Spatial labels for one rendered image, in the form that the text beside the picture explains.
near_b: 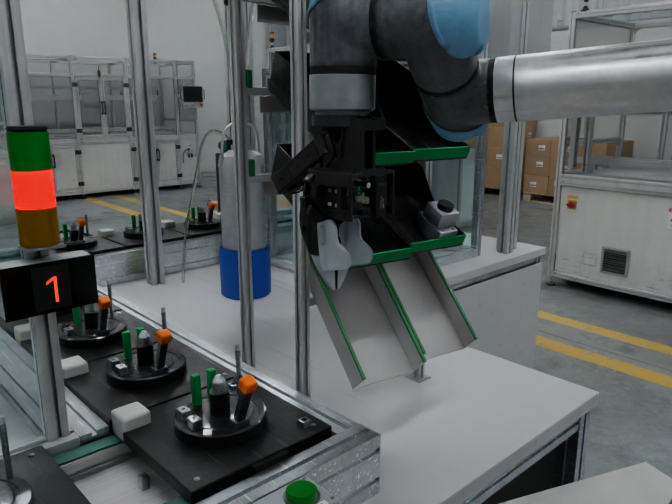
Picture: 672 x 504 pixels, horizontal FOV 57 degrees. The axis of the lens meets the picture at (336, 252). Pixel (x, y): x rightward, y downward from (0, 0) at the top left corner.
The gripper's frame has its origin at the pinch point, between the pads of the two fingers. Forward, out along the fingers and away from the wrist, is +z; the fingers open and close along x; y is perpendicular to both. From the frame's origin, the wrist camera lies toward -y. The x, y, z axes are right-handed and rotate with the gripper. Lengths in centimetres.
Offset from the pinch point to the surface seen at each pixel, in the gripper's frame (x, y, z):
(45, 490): -30.3, -20.3, 26.3
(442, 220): 37.1, -11.3, -0.8
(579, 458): 66, 5, 52
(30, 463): -29.7, -27.9, 26.3
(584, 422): 67, 5, 44
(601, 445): 195, -42, 123
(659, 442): 216, -26, 123
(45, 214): -23.7, -29.3, -7.1
